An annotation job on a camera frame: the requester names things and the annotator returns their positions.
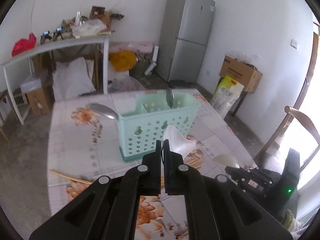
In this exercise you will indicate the cardboard box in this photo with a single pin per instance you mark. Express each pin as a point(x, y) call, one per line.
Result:
point(241, 72)

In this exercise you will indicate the floral tablecloth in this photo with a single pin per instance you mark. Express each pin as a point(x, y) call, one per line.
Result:
point(85, 147)

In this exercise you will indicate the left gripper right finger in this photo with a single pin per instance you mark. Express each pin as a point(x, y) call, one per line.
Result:
point(216, 208)

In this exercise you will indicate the white ceramic soup spoon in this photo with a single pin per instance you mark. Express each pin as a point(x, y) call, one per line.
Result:
point(177, 142)

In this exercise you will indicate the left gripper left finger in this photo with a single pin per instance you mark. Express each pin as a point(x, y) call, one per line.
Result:
point(108, 208)

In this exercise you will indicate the red plastic bag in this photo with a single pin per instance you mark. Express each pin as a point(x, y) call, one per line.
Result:
point(24, 45)

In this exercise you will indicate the yellow green rice bag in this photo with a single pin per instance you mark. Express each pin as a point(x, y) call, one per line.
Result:
point(227, 92)

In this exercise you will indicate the mint green utensil caddy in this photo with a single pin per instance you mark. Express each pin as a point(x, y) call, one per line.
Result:
point(140, 129)

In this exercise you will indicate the yellow plastic bag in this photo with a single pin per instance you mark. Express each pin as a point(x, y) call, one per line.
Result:
point(123, 60)

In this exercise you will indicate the white sack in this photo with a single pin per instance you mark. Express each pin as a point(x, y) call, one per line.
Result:
point(73, 79)

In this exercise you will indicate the silver refrigerator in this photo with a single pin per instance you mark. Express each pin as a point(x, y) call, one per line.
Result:
point(183, 40)

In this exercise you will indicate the wooden chair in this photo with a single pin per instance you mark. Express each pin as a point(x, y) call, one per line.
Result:
point(296, 135)

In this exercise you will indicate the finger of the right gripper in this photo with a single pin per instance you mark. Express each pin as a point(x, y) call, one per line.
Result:
point(231, 169)

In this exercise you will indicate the metal spoon in caddy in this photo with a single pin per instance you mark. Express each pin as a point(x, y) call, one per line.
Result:
point(170, 97)

